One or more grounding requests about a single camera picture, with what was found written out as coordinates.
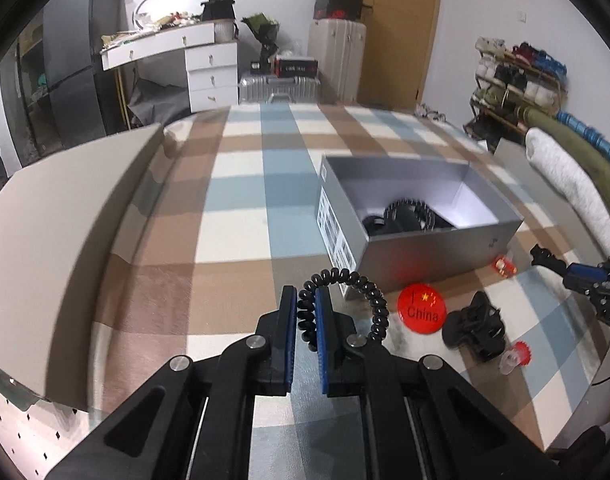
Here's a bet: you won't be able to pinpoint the red clear ring charm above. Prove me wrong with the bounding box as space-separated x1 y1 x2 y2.
491 255 516 278

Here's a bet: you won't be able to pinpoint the black hair claw clip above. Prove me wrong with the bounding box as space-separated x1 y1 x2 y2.
442 290 506 362

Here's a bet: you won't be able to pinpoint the black spiral hair tie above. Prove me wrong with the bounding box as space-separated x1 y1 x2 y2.
383 198 438 233
296 268 391 352

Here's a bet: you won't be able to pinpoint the white rolled blanket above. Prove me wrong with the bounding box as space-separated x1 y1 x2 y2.
525 128 610 256

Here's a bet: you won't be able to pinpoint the olive green rolled blanket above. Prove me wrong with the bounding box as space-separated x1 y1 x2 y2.
515 105 610 212

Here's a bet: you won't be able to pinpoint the small red gear charm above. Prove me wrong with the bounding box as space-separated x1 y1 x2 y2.
499 341 532 375

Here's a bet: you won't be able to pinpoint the red China badge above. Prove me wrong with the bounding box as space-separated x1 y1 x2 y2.
397 283 447 335

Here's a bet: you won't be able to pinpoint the blue plaid rolled blanket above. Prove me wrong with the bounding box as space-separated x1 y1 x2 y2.
555 112 610 162

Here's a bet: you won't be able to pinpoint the black items in box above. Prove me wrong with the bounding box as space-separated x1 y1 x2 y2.
362 214 454 236

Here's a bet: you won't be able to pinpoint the grey cardboard box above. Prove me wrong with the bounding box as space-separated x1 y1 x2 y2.
317 156 523 292

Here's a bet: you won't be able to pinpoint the shoe rack with shoes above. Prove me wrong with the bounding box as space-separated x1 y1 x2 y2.
464 37 567 145

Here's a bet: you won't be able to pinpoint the wooden door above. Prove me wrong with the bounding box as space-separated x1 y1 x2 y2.
358 0 440 110

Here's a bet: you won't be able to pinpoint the black refrigerator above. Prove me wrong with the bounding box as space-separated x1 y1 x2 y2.
17 0 127 158

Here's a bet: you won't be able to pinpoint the white upright suitcase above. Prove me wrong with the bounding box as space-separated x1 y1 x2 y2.
307 18 367 104

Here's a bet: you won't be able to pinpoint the silver suitcase lying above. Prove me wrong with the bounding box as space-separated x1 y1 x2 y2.
239 74 321 104

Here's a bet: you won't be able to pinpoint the white desk with drawers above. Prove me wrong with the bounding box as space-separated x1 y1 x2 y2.
101 20 239 113

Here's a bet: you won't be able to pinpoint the black red shoe box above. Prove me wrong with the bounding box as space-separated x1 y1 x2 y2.
273 56 318 78

